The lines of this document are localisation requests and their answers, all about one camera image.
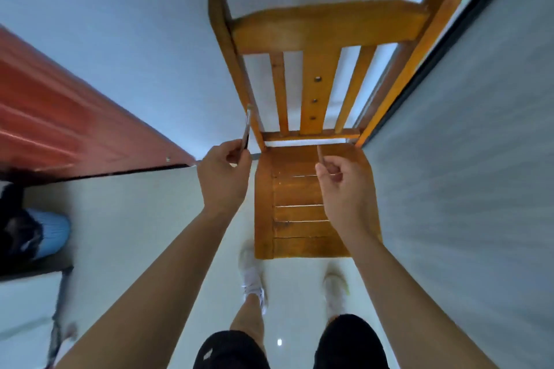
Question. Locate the person's right hand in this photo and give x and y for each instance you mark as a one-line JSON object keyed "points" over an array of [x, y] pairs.
{"points": [[350, 200]]}

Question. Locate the person's left hand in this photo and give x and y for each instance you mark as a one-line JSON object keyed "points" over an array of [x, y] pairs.
{"points": [[225, 183]]}

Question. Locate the black brush with silver ferrule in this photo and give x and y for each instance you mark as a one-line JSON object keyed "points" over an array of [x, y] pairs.
{"points": [[246, 128]]}

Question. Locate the wooden chair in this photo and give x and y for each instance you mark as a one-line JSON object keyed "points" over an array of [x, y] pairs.
{"points": [[320, 27]]}

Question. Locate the person's right forearm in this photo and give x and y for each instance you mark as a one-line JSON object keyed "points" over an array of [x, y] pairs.
{"points": [[411, 308]]}

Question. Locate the person's left forearm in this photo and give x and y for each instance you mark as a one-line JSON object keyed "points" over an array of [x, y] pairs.
{"points": [[143, 304]]}

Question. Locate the person's white right shoe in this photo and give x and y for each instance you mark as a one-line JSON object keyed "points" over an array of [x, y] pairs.
{"points": [[335, 291]]}

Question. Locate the person's white shoe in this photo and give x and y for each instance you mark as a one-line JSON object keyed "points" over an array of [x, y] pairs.
{"points": [[335, 291], [252, 278]]}

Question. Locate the person's white left shoe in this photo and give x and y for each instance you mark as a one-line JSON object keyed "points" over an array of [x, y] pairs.
{"points": [[252, 278]]}

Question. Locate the person's right leg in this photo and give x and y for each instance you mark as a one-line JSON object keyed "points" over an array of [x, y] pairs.
{"points": [[332, 319]]}

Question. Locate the person's leg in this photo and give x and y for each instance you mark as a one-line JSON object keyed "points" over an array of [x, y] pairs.
{"points": [[249, 317], [332, 319]]}

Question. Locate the person's left leg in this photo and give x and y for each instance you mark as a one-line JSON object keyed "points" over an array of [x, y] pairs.
{"points": [[249, 317]]}

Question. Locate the grey sliding door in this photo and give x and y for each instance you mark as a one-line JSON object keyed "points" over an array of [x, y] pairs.
{"points": [[467, 165]]}

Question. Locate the black shorts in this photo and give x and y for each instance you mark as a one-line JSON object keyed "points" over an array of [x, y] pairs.
{"points": [[346, 342]]}

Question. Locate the red wooden door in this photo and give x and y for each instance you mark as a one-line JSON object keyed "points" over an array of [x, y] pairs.
{"points": [[65, 122]]}

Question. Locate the light blue ribbed bin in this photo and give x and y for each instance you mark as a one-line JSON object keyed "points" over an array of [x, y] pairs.
{"points": [[54, 230]]}

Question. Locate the white drawer cabinet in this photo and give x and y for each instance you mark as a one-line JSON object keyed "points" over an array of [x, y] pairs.
{"points": [[26, 317]]}

